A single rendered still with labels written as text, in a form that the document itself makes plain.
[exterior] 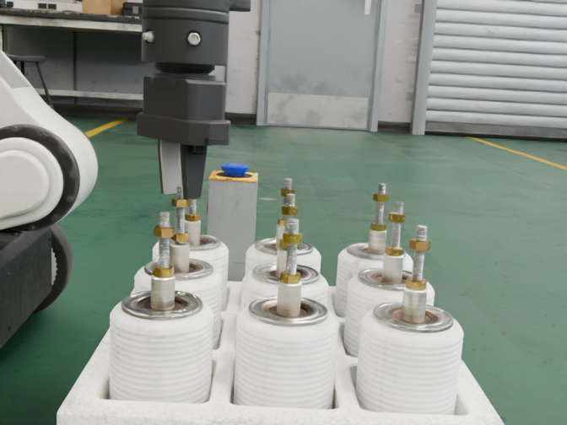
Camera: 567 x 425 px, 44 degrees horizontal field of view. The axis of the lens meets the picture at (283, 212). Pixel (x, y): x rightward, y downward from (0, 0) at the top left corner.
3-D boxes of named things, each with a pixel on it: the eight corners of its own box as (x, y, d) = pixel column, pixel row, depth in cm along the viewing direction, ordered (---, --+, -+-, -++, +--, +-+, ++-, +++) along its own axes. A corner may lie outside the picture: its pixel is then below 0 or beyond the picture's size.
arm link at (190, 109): (254, 144, 73) (260, 26, 70) (180, 147, 66) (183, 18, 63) (180, 131, 81) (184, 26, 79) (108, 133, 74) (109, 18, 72)
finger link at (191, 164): (177, 199, 73) (178, 140, 72) (201, 196, 75) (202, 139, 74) (186, 202, 72) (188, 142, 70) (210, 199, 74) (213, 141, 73)
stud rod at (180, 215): (186, 254, 76) (187, 186, 75) (178, 255, 76) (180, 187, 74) (180, 252, 77) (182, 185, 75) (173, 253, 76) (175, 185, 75)
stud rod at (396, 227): (389, 269, 76) (396, 202, 75) (386, 266, 77) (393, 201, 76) (398, 270, 77) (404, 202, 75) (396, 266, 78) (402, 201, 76)
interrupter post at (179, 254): (186, 268, 78) (186, 239, 78) (192, 274, 76) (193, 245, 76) (164, 270, 77) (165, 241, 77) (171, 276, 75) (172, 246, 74)
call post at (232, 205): (201, 379, 107) (207, 180, 100) (205, 360, 114) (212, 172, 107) (246, 381, 107) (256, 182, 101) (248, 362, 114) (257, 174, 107)
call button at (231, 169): (219, 180, 102) (220, 165, 102) (221, 175, 106) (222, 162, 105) (246, 180, 102) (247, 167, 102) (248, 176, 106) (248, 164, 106)
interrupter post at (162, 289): (180, 309, 66) (181, 275, 65) (163, 314, 64) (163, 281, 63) (162, 303, 67) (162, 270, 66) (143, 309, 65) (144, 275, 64)
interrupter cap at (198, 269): (200, 260, 82) (200, 255, 82) (223, 279, 75) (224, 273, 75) (136, 265, 78) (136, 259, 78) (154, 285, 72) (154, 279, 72)
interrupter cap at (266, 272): (317, 270, 81) (318, 264, 81) (321, 290, 73) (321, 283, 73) (252, 266, 81) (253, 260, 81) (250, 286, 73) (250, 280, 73)
